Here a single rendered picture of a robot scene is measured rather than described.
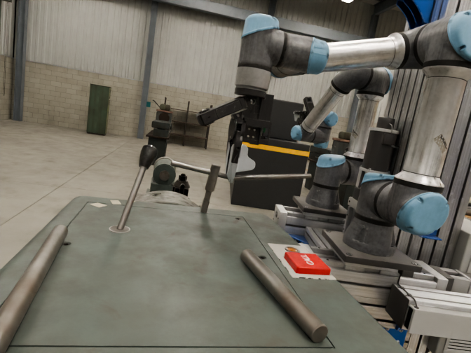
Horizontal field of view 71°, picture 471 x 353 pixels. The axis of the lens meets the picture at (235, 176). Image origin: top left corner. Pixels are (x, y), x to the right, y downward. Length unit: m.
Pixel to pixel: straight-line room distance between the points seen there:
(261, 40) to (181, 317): 0.55
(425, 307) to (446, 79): 0.59
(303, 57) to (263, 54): 0.09
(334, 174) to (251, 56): 0.87
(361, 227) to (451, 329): 0.34
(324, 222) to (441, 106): 0.77
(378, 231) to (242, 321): 0.70
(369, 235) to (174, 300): 0.73
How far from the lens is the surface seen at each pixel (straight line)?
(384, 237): 1.06
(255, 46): 0.74
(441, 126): 0.94
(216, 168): 0.75
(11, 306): 0.39
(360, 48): 0.97
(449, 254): 1.42
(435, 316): 1.07
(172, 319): 0.40
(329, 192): 1.50
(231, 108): 0.74
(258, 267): 0.50
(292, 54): 0.76
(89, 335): 0.38
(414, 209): 0.90
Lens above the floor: 1.48
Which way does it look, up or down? 10 degrees down
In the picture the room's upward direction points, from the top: 9 degrees clockwise
